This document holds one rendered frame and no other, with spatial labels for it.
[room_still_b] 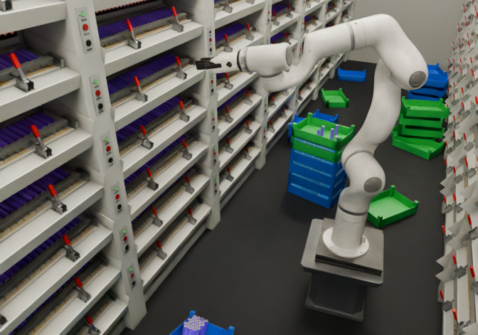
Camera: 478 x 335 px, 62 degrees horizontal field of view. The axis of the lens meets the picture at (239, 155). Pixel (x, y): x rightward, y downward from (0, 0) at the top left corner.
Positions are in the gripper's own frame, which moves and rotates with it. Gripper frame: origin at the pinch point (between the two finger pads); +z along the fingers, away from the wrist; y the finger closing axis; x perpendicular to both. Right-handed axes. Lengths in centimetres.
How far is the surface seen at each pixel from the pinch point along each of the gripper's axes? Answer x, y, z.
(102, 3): 25.4, -25.9, 12.6
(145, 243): -65, -24, 31
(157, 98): -10.1, -5.9, 19.4
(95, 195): -30, -43, 23
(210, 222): -95, 31, 37
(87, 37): 17.7, -34.8, 13.3
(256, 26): -4, 100, 23
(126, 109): -8.7, -21.4, 20.9
